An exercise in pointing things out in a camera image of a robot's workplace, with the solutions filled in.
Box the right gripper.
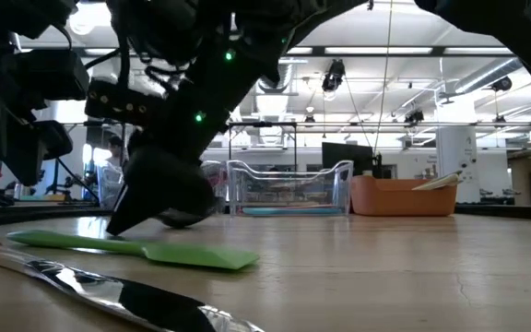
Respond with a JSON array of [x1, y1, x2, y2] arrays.
[[104, 40, 281, 237]]

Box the orange white handled knife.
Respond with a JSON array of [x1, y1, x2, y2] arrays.
[[0, 240, 267, 332]]

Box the clear plastic bin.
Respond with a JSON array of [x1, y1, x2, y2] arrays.
[[95, 158, 229, 213], [226, 159, 356, 219]]

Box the person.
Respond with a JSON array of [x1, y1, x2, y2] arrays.
[[104, 134, 127, 169]]

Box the green silicone spatula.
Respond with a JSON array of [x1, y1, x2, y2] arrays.
[[6, 228, 261, 272]]

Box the black monitor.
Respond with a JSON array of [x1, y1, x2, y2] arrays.
[[321, 141, 375, 178]]

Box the orange plastic bin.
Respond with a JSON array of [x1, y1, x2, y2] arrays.
[[349, 174, 459, 218]]

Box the white column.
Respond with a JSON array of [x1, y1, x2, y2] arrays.
[[435, 124, 481, 206]]

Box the black ceiling spotlight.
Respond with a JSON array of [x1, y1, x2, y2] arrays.
[[490, 75, 514, 93]]

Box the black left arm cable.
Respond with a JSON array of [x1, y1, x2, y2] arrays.
[[54, 157, 102, 205]]

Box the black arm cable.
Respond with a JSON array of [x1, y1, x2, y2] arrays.
[[82, 25, 189, 94], [54, 157, 102, 205]]

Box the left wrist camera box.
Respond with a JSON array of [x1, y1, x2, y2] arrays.
[[4, 47, 89, 101]]

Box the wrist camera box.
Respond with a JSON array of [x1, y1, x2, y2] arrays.
[[4, 47, 89, 101], [84, 77, 168, 128]]

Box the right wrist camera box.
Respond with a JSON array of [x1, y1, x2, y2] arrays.
[[84, 77, 168, 128]]

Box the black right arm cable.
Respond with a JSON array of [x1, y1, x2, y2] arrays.
[[82, 25, 189, 94]]

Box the black overhead camera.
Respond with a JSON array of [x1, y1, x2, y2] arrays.
[[321, 57, 347, 94]]

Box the black overhead frame bar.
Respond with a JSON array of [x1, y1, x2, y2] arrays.
[[80, 44, 525, 59]]

